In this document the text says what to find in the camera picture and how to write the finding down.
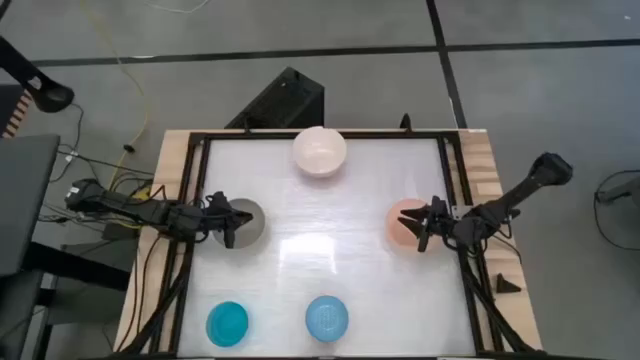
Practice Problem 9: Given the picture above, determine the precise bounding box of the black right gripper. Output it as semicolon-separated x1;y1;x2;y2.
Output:
397;194;459;254

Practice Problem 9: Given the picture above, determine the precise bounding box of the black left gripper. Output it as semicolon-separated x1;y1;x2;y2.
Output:
199;190;254;250

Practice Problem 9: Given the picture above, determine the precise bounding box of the grey bowl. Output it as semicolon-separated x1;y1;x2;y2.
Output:
212;197;267;250

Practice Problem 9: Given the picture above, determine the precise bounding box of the teal bowl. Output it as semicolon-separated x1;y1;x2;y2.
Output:
205;300;250;348

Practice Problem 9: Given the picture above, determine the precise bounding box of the salmon orange bowl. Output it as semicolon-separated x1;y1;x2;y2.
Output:
385;198;431;249

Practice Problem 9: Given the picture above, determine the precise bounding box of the pale pink bowl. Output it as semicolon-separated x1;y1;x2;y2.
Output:
292;125;348;179

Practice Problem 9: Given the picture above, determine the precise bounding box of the black computer tower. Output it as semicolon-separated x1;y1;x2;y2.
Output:
224;66;326;130

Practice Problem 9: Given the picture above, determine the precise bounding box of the light blue bowl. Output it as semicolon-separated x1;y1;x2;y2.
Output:
304;294;350;344

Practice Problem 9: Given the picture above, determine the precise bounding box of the black desk base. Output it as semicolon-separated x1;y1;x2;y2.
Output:
0;242;132;360

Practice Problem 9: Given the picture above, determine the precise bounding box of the grey stand foot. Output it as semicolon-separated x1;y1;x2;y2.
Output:
596;174;640;207

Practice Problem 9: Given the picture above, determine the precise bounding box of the dark grey desk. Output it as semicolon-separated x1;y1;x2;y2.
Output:
0;133;61;279

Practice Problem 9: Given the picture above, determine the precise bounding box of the orange black striped strip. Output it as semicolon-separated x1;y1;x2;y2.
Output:
2;91;34;140

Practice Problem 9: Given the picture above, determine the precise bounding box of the black metal table frame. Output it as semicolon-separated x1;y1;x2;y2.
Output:
112;128;539;360

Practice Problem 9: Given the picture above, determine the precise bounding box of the black triangular bracket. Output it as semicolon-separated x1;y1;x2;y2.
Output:
495;272;522;294

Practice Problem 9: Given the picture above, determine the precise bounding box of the yellow cable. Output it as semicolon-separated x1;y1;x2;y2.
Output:
79;0;151;201

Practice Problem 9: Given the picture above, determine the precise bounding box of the black floor cable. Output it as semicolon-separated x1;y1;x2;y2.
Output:
49;102;156;186

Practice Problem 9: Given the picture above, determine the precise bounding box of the black looped cable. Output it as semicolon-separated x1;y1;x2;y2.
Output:
593;168;640;251

